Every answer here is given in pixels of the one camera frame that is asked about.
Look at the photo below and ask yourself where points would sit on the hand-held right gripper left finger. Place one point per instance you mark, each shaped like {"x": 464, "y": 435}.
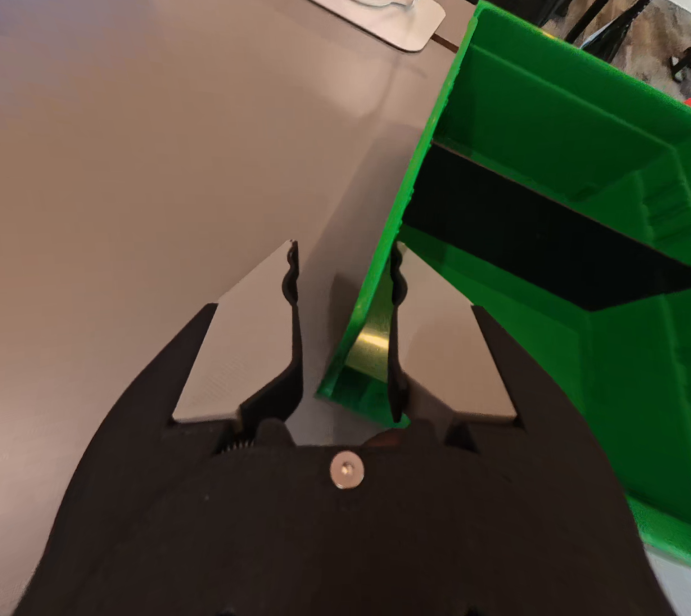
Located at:
{"x": 237, "y": 357}

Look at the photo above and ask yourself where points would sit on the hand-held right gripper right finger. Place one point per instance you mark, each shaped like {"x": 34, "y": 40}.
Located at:
{"x": 448, "y": 357}

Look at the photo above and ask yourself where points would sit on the green plastic bin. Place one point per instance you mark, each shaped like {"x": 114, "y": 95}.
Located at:
{"x": 540, "y": 103}

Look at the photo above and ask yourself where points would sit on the black bin divider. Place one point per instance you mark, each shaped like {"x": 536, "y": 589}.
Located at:
{"x": 540, "y": 243}

